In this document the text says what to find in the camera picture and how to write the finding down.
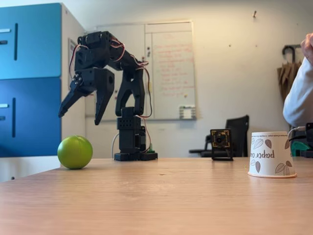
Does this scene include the green round fruit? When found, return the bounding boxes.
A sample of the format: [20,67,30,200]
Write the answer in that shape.
[57,135,93,170]

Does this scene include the forearm in white sleeve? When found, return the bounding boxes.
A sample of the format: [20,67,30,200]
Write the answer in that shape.
[283,57,313,128]

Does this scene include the white leaf-print paper cup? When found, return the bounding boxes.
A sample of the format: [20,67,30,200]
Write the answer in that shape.
[247,131,298,178]

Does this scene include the person's hand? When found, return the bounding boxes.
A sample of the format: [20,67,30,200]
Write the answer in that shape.
[300,33,313,63]

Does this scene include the blue cabinet door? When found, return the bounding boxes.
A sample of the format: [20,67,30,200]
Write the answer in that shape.
[0,77,62,158]
[0,2,62,80]

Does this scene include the whiteboard with red writing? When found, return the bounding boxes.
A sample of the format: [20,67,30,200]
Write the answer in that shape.
[144,22,198,120]

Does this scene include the whiteboard eraser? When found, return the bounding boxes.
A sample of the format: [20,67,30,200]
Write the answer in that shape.
[178,105,197,120]

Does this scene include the small webcam on black stand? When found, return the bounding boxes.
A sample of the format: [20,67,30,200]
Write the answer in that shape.
[210,129,234,162]

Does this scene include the black office chair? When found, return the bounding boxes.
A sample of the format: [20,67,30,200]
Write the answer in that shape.
[189,115,250,158]

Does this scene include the brown folded umbrella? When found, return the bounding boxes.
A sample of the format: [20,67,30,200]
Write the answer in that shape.
[277,44,303,103]

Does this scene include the green clamp with black device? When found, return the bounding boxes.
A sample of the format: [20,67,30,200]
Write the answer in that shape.
[290,122,313,159]

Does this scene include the white cable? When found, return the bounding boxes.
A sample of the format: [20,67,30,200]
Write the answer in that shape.
[112,133,120,159]
[287,126,306,142]

